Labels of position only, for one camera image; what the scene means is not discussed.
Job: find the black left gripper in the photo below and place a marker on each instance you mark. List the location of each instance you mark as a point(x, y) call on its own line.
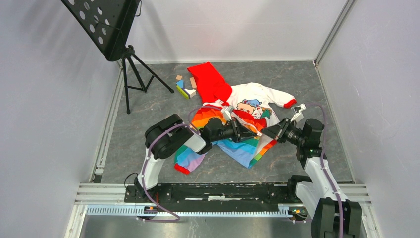
point(240, 133)

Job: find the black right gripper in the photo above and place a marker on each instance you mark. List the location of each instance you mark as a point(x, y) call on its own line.
point(277, 131)

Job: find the rainbow and white kids jacket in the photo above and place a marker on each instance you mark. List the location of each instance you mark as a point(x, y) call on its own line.
point(251, 106)

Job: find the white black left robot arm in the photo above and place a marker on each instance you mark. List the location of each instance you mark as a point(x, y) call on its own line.
point(167, 136)

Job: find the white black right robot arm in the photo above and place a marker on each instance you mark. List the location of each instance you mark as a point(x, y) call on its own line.
point(332, 213)

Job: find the beige wooden block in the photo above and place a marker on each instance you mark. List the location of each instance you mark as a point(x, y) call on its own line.
point(190, 93)

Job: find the long wooden block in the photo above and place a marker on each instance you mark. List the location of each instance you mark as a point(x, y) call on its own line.
point(193, 83)

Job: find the green yellow wooden block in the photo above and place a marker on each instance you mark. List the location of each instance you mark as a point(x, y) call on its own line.
point(183, 92)

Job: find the blue wooden block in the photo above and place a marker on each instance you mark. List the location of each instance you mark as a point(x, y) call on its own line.
point(180, 84)

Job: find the black perforated music stand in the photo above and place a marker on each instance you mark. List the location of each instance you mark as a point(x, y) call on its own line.
point(108, 24)

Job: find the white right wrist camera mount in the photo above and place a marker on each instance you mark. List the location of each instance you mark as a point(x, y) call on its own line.
point(298, 112)

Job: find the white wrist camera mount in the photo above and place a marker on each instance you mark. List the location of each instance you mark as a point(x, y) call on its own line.
point(298, 112)
point(226, 112)

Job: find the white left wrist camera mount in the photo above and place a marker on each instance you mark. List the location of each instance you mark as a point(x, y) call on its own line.
point(226, 112)

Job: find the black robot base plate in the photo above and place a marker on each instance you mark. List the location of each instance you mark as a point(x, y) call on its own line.
point(223, 197)

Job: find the corner aluminium wall profile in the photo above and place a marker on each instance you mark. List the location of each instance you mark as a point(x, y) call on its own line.
point(334, 31)

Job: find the aluminium frame rail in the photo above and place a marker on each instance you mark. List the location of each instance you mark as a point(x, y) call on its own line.
point(118, 199)

